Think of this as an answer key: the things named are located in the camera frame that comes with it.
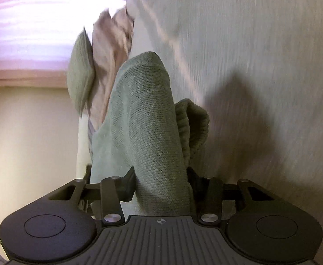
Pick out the folded pink blanket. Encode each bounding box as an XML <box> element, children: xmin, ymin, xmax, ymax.
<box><xmin>86</xmin><ymin>8</ymin><xmax>136</xmax><ymax>133</ymax></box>

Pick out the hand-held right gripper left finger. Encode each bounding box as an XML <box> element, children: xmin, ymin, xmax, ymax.
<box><xmin>47</xmin><ymin>167</ymin><xmax>136</xmax><ymax>226</ymax></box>

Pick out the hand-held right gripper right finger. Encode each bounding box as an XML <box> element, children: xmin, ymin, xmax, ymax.
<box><xmin>186</xmin><ymin>167</ymin><xmax>274</xmax><ymax>225</ymax></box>

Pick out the grey-green knitted sweater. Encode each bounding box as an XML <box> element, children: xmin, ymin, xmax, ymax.
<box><xmin>88</xmin><ymin>51</ymin><xmax>210</xmax><ymax>216</ymax></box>

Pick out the green knitted pillow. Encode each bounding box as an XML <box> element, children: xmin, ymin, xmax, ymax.
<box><xmin>67</xmin><ymin>26</ymin><xmax>96</xmax><ymax>115</ymax></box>

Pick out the pink bed cover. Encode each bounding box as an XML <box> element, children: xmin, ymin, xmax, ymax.
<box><xmin>76</xmin><ymin>0</ymin><xmax>323</xmax><ymax>207</ymax></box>

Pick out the pink curtain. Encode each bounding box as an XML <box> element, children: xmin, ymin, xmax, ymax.
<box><xmin>0</xmin><ymin>0</ymin><xmax>132</xmax><ymax>87</ymax></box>

